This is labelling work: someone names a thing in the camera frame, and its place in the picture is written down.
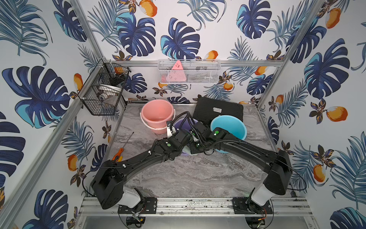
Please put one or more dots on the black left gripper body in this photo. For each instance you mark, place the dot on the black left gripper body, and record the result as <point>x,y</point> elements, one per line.
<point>173,134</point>

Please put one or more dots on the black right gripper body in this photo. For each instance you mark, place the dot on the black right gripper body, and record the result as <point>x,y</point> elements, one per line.
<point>198,146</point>

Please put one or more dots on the purple plastic bucket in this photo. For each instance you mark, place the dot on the purple plastic bucket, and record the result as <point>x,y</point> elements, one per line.
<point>184,124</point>

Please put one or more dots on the turquoise plastic bucket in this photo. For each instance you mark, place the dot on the turquoise plastic bucket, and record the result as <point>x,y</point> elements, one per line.
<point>226,127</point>

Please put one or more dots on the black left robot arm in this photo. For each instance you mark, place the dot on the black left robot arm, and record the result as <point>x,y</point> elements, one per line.
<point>108,183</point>

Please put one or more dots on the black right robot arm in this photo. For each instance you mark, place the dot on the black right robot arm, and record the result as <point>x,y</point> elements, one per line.
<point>276,165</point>

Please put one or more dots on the pink plastic bucket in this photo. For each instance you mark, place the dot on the pink plastic bucket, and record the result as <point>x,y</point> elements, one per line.
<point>155,115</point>

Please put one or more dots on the black plastic tool case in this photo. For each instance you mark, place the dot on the black plastic tool case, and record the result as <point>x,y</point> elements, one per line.
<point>208,109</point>

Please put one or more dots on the pink triangular object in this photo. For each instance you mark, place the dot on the pink triangular object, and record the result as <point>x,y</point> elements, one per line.
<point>177,73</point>

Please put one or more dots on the white wire shelf basket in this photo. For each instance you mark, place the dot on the white wire shelf basket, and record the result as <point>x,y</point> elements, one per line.
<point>197,71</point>

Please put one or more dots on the orange handled screwdriver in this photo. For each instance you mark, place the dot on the orange handled screwdriver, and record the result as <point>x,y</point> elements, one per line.
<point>121,150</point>

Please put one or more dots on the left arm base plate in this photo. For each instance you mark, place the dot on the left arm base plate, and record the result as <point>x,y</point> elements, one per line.
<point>143,206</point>

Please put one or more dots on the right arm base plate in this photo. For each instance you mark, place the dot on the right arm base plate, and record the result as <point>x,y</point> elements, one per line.
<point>244,206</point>

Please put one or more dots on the black wire basket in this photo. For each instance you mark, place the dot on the black wire basket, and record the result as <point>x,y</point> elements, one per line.
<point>104,88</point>

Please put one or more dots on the aluminium front rail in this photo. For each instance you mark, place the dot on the aluminium front rail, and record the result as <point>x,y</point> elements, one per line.
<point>222,207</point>

